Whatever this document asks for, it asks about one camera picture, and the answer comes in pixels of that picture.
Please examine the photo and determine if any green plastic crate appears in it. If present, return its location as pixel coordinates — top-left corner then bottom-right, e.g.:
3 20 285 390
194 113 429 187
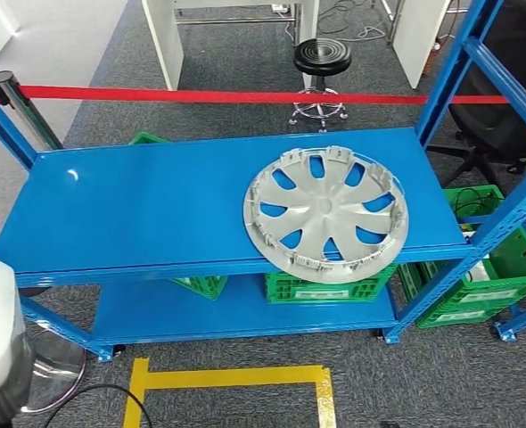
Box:
127 130 171 146
171 276 229 301
263 266 398 306
396 185 526 330

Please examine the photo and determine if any white item in crate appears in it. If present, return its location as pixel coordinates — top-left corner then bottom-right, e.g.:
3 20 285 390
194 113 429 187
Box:
466 259 490 284

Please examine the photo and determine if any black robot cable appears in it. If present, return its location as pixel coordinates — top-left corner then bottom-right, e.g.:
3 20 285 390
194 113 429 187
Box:
44 383 154 428

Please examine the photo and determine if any black cable in crate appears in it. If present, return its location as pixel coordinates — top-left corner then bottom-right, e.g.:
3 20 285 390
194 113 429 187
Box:
454 187 497 218

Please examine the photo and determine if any silver wheel hubcap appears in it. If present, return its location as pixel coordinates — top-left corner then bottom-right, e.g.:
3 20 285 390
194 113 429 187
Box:
243 145 411 286

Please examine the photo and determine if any red barrier belt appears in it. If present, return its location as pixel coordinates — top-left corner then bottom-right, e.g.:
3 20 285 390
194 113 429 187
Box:
19 85 526 107

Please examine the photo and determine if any white cabinet panel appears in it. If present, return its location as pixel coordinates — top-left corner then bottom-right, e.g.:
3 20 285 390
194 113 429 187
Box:
379 0 451 90

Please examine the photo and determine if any black round stool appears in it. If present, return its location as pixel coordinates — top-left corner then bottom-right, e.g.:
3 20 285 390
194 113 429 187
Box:
288 37 353 133

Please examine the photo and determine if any white floor cable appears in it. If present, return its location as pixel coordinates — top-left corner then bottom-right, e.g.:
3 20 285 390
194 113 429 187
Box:
325 22 387 45

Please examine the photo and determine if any black office chair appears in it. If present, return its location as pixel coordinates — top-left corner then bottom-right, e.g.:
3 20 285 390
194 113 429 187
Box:
425 0 526 188

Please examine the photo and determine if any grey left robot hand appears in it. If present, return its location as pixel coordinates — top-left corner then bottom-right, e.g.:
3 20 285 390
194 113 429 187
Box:
0 333 37 428

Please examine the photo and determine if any black floor cable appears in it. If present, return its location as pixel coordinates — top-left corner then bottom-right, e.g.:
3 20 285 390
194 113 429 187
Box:
318 0 372 29

